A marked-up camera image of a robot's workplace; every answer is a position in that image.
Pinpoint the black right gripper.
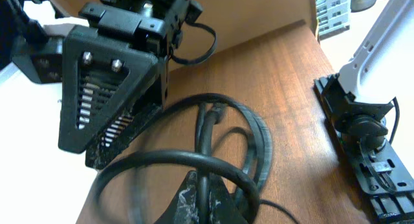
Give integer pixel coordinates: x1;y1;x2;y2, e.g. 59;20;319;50
11;0;203;153

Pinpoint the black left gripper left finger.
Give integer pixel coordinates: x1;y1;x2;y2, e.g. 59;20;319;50
155;170;199;224

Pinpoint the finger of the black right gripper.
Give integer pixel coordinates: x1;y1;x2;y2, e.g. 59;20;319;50
85;58;168;170

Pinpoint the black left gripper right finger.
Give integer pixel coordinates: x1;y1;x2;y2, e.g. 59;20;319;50
208;174;247;224

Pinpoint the thin black USB cable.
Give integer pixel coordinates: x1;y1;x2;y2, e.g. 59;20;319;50
258;199;301;224

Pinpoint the thick black cable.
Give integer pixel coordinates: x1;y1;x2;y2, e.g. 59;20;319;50
92;93;274;224

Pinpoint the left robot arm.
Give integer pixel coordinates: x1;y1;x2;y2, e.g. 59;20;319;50
171;0;413;223

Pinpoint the grey plastic crate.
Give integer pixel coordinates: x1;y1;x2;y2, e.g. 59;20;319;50
316;0;351;39

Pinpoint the thin black arm wire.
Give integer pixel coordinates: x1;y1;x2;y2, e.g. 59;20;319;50
169;21;218;66

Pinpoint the left camera black cable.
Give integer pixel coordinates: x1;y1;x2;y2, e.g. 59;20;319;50
387;96;401;146

